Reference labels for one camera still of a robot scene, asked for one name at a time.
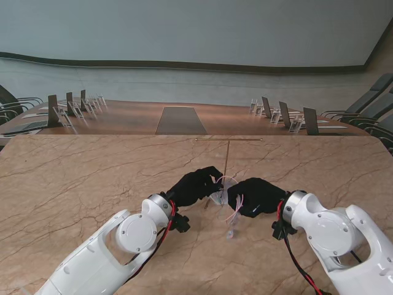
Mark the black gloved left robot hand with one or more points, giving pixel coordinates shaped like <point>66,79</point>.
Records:
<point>193,187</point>

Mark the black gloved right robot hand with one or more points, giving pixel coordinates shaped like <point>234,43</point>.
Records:
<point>261,196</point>

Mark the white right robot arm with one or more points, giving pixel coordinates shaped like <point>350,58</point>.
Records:
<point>337,233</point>

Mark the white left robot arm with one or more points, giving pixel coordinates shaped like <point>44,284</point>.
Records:
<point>101,255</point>

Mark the clear acrylic name stand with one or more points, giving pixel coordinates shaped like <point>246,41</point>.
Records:
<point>89,107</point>
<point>296,124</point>
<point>275,117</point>
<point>253,106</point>
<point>102,100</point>
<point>259,110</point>
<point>64,117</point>
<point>76,111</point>
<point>95,103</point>

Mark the dark upright desk monitor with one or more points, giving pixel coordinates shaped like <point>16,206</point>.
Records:
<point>70,104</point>
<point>52,110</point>
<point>266,107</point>
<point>284,115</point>
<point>83,99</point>
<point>310,121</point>

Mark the brown wooden conference table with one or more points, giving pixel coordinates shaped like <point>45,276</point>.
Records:
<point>129,116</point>

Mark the grey office chair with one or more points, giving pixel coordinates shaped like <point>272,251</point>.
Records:
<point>4,96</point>
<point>374,104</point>
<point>385,126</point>
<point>3,116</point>
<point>380,81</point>

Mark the white paper sheet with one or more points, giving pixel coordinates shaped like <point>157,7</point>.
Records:
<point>33,115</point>

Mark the grey desk pad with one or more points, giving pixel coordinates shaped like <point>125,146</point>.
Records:
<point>27,125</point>

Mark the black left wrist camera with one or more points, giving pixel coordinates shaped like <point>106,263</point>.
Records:
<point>181,224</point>

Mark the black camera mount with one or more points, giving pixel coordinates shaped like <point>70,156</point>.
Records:
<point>281,230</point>

